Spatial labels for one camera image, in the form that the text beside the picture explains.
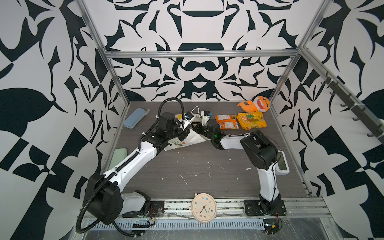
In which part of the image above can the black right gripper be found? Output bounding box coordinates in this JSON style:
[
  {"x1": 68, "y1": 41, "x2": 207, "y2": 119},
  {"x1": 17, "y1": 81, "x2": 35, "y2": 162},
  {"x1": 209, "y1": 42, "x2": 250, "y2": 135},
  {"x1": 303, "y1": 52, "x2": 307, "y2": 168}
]
[{"x1": 190, "y1": 122, "x2": 216, "y2": 143}]

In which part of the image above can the orange snack packet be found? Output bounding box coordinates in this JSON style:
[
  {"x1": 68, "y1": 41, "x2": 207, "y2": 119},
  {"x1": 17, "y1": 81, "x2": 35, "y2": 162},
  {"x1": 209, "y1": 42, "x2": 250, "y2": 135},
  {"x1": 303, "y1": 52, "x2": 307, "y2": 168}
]
[{"x1": 215, "y1": 115, "x2": 239, "y2": 130}]

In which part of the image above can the white green paper bag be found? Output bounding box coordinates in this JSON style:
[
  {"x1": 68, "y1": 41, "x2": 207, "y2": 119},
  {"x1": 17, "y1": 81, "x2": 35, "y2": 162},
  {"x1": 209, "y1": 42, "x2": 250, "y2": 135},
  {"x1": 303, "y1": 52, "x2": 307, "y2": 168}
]
[{"x1": 165, "y1": 106, "x2": 208, "y2": 151}]

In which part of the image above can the yellow snack packet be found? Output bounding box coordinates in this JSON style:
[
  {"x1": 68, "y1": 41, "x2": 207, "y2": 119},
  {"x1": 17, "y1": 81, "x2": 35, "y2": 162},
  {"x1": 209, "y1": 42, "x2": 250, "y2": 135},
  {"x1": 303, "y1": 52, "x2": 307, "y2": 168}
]
[{"x1": 237, "y1": 112, "x2": 267, "y2": 130}]

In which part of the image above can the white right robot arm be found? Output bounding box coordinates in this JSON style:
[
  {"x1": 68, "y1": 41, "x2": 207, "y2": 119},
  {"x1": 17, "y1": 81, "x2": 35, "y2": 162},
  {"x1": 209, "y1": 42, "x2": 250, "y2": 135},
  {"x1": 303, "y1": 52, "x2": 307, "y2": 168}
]
[{"x1": 193, "y1": 120, "x2": 290, "y2": 217}]

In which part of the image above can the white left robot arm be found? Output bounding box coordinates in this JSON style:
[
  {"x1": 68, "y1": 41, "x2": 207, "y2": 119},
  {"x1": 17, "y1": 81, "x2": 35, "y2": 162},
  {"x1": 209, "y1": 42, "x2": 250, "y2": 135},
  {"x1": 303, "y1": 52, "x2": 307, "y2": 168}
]
[{"x1": 76, "y1": 108, "x2": 194, "y2": 234}]

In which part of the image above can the orange shark plush toy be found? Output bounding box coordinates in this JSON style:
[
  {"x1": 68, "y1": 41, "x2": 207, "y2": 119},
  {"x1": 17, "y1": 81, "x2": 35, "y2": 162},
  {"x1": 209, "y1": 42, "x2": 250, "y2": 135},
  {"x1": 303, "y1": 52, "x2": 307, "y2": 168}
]
[{"x1": 238, "y1": 96, "x2": 271, "y2": 113}]

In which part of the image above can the light green tray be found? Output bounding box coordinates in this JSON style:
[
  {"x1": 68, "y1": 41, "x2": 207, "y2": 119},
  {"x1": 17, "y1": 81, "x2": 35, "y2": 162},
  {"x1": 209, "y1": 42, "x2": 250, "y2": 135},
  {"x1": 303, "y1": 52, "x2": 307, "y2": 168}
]
[{"x1": 109, "y1": 148, "x2": 128, "y2": 170}]

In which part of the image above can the round wooden clock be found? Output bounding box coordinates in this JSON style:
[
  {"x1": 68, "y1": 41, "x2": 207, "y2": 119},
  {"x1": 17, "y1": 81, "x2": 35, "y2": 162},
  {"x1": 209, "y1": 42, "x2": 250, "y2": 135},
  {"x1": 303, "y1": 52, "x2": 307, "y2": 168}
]
[{"x1": 191, "y1": 193, "x2": 218, "y2": 223}]

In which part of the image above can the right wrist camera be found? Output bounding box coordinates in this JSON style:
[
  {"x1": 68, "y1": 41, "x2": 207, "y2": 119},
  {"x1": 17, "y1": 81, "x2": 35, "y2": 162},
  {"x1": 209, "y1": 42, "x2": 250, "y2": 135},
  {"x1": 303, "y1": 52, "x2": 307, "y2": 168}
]
[{"x1": 201, "y1": 111, "x2": 212, "y2": 126}]

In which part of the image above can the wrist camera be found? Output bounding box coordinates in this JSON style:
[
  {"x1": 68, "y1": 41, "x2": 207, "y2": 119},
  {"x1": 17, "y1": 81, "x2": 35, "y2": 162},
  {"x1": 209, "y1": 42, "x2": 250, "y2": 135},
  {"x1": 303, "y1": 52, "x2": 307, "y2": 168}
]
[
  {"x1": 201, "y1": 111, "x2": 212, "y2": 126},
  {"x1": 184, "y1": 112, "x2": 195, "y2": 122}
]

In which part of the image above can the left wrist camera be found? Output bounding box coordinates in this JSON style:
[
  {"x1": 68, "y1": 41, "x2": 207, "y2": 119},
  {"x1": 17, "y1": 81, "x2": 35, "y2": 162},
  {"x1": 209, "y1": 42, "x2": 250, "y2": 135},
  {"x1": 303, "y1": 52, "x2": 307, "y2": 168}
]
[{"x1": 184, "y1": 112, "x2": 195, "y2": 122}]

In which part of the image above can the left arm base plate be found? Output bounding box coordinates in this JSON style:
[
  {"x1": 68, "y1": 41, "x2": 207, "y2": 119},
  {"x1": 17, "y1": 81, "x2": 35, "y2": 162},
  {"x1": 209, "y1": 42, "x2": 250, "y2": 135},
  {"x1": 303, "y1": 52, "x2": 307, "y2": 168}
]
[{"x1": 122, "y1": 201, "x2": 165, "y2": 218}]

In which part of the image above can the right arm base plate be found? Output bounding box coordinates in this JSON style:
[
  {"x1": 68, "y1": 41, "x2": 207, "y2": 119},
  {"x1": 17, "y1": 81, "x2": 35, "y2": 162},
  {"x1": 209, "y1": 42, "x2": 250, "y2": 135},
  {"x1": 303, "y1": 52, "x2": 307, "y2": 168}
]
[{"x1": 244, "y1": 198, "x2": 287, "y2": 217}]

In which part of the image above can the wall hook rail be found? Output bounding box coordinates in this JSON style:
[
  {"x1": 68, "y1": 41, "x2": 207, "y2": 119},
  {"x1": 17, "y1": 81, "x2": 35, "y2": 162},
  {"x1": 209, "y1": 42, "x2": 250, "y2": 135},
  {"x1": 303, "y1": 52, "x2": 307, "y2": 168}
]
[{"x1": 321, "y1": 72, "x2": 384, "y2": 145}]

